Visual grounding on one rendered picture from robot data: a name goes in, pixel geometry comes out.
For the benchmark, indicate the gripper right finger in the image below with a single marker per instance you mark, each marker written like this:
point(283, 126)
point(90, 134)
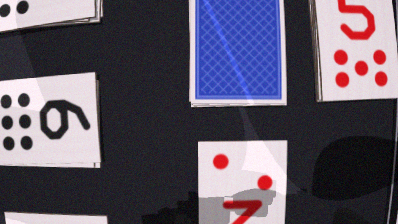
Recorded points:
point(347, 216)

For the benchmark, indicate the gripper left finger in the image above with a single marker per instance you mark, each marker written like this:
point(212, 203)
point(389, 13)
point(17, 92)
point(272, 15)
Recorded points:
point(182, 219)

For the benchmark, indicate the blue-backed playing card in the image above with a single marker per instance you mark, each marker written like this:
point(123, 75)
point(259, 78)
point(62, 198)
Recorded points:
point(238, 52)

